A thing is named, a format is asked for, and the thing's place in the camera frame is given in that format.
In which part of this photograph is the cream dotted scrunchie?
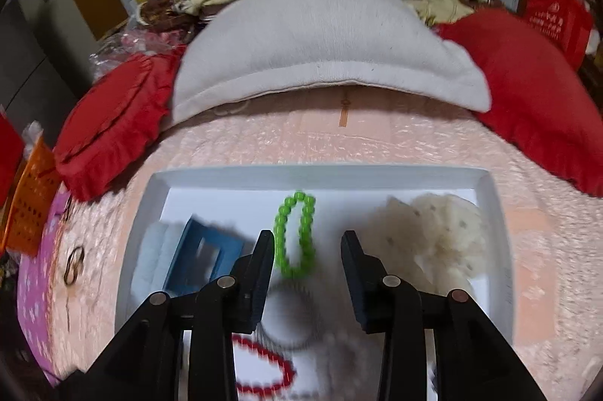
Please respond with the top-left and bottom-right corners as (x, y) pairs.
(357, 193), (487, 296)

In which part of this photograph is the blue hair claw clip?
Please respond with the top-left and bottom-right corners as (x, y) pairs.
(164, 216), (245, 297)

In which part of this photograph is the red bead bracelet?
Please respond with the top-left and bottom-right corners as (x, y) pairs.
(232, 332), (298, 397)

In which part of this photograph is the silver mesh bracelet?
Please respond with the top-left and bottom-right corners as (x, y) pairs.
(259, 277), (329, 351)

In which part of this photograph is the green bead bracelet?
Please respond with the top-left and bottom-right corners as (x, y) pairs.
(274, 191), (318, 281)

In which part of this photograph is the light blue fluffy scrunchie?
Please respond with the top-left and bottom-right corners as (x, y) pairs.
(128, 221), (184, 312)

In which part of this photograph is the white shallow tray box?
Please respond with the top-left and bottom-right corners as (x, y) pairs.
(115, 165), (514, 400)

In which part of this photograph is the purple floral bed sheet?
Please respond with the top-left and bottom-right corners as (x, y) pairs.
(16, 186), (70, 385)

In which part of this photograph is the pink quilted bedspread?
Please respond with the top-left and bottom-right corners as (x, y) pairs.
(49, 88), (602, 400)

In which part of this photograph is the orange plastic basket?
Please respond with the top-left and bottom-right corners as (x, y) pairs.
(1, 135), (61, 257)

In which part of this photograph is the red ruffled cushion left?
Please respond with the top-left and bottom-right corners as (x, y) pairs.
(53, 45), (186, 202)

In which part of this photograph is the red cushion right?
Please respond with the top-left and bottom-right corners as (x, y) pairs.
(436, 8), (602, 198)

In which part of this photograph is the white pillow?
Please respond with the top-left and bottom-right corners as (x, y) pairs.
(167, 0), (491, 126)

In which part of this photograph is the red shopping bag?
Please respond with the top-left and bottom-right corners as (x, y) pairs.
(522, 0), (595, 70)

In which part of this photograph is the black hair tie with charm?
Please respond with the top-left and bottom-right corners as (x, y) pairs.
(63, 245), (86, 288)

